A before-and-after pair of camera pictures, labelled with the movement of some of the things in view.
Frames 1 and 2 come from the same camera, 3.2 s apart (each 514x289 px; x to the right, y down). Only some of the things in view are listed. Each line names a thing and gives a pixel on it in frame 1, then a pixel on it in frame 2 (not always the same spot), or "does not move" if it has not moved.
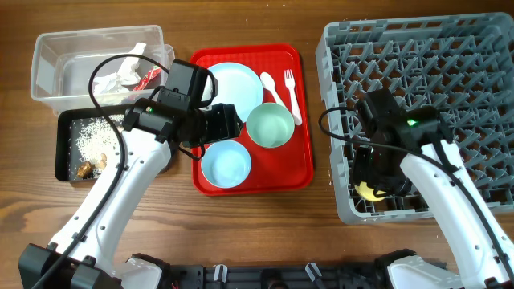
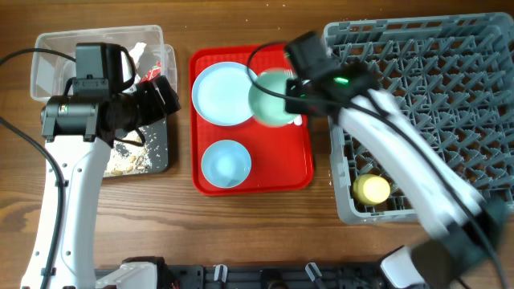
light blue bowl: (226, 164) does not move
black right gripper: (390, 183) -> (288, 105)
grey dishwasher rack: (461, 66) does not move
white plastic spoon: (268, 82) -> (298, 120)
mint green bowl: (271, 124) -> (267, 108)
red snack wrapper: (152, 80) does not move
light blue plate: (239, 85) does not move
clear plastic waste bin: (62, 62) does not move
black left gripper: (227, 124) -> (157, 109)
